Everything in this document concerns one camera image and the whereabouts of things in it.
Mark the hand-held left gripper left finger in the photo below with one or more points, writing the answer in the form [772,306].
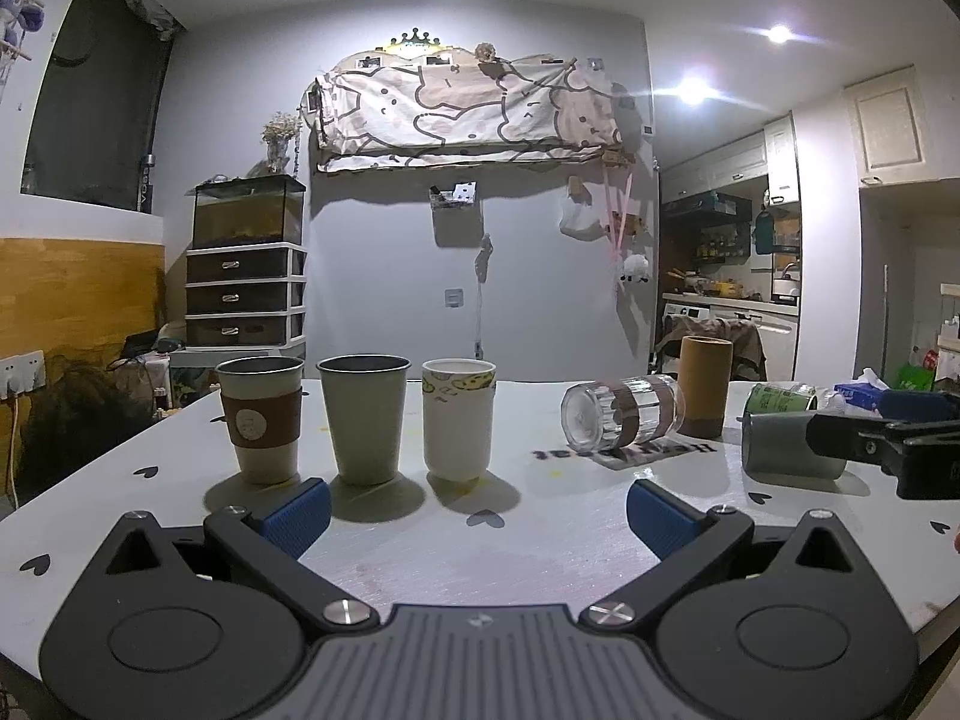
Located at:
[296,521]

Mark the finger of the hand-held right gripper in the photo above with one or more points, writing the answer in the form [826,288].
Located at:
[926,465]
[919,405]

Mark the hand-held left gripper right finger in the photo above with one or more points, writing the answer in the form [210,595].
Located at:
[660,521]

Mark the grey ribbed cup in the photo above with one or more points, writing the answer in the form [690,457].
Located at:
[776,446]

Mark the beige cup brown sleeve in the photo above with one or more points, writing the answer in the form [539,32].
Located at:
[262,420]

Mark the clear glass cup brown sleeve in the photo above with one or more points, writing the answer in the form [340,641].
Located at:
[622,412]

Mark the plain grey-green cup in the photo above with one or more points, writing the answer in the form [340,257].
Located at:
[365,420]

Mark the tall brown cylinder cup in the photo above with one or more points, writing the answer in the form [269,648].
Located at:
[703,382]

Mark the white printed paper cup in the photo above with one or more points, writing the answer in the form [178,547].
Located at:
[457,427]

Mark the green packet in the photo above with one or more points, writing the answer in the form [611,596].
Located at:
[916,376]

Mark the blue tissue box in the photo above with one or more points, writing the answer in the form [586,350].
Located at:
[859,394]

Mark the printed coaster mat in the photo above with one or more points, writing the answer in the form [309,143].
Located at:
[660,451]

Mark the green can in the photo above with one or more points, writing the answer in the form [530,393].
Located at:
[780,397]

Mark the white washing machine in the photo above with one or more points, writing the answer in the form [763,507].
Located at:
[776,337]

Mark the white rice cooker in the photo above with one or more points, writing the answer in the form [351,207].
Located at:
[785,285]

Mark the chair with draped cloth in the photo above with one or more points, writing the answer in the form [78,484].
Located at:
[739,345]

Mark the white drawer unit dark drawers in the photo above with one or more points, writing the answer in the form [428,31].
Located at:
[240,296]

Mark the dark fuzzy heap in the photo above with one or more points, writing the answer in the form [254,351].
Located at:
[71,412]

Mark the white plush toy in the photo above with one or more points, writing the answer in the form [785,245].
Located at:
[634,268]

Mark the white kitchen cabinet row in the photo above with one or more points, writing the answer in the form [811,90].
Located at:
[731,161]

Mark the glass fish tank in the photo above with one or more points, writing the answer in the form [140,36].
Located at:
[244,214]

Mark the pink ribbons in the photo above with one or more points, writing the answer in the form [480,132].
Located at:
[621,210]

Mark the white plastic bag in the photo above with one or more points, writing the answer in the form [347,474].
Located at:
[579,216]

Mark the dried flower bunch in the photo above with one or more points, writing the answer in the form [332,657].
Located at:
[279,135]

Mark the round ceiling light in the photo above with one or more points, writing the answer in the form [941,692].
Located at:
[694,90]
[780,34]

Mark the printed cartoon cloth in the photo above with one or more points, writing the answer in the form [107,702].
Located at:
[457,109]

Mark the dark window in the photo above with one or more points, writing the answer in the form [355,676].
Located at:
[97,105]

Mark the gold crown ornament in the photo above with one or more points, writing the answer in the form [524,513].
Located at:
[415,41]

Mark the white wall socket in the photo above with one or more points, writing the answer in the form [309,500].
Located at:
[454,297]

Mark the white upper wall cabinet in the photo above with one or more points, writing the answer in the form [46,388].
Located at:
[896,124]

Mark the white wall outlet strip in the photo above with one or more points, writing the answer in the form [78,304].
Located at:
[22,373]

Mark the purple plush wall decoration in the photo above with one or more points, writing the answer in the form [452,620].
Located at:
[19,15]

